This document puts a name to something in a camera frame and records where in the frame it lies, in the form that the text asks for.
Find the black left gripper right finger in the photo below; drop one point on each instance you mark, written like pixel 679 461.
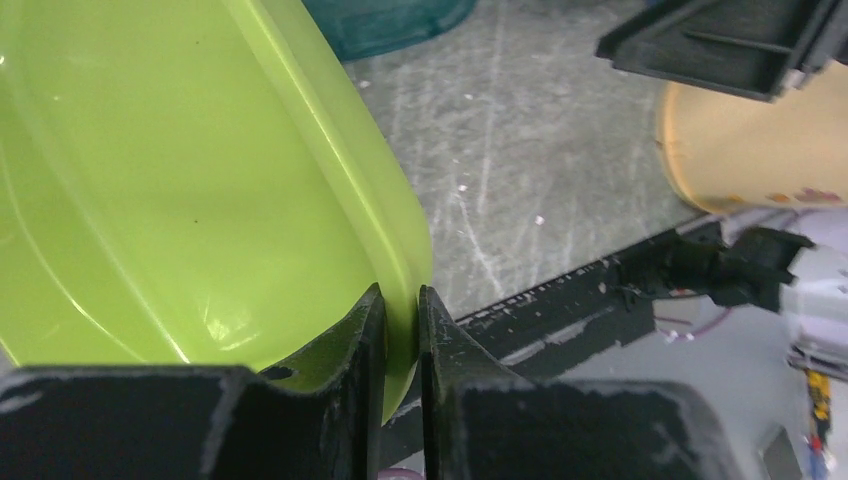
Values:
pixel 481 420

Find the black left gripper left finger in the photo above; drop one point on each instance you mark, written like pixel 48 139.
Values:
pixel 314 415

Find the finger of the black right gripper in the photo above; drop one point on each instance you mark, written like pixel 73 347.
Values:
pixel 753 49

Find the cream cartoon bucket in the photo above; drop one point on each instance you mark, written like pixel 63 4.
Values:
pixel 722 153

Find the lime green basket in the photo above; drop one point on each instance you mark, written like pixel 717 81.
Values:
pixel 193 182

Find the dark green basket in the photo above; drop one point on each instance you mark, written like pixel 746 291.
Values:
pixel 359 29

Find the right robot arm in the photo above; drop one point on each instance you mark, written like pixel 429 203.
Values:
pixel 786 273

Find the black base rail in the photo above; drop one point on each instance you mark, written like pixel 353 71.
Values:
pixel 561 329

